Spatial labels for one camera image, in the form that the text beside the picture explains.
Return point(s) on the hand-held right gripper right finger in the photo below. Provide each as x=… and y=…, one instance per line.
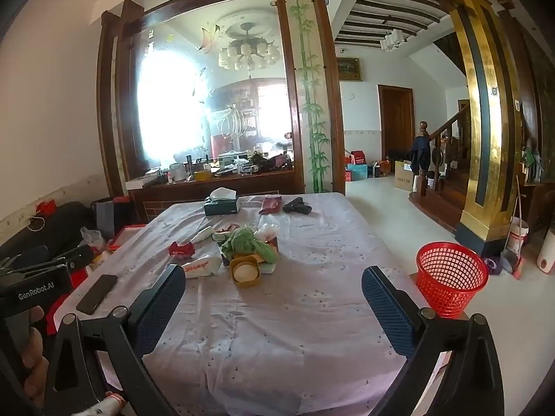
x=388, y=312

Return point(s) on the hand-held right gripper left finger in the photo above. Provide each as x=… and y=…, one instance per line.
x=160, y=312

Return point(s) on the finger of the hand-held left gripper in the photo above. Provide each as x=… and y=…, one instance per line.
x=80, y=256
x=26, y=255

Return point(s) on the red and white packet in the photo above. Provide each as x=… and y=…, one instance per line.
x=201, y=267

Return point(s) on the red mesh basket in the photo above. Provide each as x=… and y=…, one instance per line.
x=451, y=286

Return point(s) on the person's left hand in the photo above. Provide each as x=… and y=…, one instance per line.
x=37, y=355

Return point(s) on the white plastic bag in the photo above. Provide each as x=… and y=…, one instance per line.
x=93, y=237

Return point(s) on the black bag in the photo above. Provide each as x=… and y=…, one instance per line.
x=47, y=227

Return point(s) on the black smartphone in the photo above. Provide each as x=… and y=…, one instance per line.
x=97, y=294

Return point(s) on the crumpled red wrapper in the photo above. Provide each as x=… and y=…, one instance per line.
x=182, y=250

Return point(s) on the white plastic bottle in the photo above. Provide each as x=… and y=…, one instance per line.
x=203, y=234

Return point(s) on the yellow round container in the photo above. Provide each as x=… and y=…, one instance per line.
x=245, y=273

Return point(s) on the pink floral tablecloth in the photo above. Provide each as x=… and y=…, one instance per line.
x=282, y=333

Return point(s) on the green cloth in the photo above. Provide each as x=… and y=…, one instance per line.
x=245, y=242

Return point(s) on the purple mop head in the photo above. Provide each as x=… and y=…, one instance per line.
x=493, y=265

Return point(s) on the dark green tissue box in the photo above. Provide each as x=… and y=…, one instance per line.
x=221, y=207

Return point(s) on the wooden counter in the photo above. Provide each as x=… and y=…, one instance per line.
x=195, y=193

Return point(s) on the grey dustpan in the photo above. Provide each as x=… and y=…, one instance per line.
x=508, y=261

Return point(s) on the wooden staircase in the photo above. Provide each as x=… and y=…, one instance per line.
x=446, y=190

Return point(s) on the clear plastic wrapper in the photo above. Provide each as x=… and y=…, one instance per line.
x=269, y=229

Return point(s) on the cardboard box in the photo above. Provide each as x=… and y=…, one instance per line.
x=403, y=175

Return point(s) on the black handheld device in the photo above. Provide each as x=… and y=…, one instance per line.
x=297, y=207

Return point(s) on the teal gift bag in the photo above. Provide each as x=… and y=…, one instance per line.
x=357, y=172

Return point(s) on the white plastic bucket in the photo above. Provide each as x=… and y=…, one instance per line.
x=517, y=234

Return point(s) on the dark red pouch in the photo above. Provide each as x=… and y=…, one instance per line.
x=272, y=203

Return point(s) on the red gift box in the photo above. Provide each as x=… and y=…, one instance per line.
x=358, y=157

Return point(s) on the dark blue jacket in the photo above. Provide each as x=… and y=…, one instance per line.
x=419, y=154

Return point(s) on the broom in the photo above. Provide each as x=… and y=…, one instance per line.
x=517, y=208

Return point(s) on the pile of assorted household items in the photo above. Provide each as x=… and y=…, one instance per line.
x=243, y=164

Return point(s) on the white floor appliance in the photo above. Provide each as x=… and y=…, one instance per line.
x=547, y=251

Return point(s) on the brown wooden door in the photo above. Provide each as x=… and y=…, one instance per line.
x=396, y=123

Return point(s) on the gold and black pillar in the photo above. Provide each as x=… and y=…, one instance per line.
x=488, y=117

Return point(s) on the bamboo painted panel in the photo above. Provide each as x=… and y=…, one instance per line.
x=310, y=95

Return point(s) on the gold framed painting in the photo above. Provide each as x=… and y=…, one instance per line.
x=349, y=69

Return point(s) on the butterfly decoration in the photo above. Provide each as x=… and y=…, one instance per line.
x=210, y=39

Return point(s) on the white chandelier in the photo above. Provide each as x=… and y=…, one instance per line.
x=249, y=52

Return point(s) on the ceiling lamp cluster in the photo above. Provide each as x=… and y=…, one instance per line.
x=393, y=40

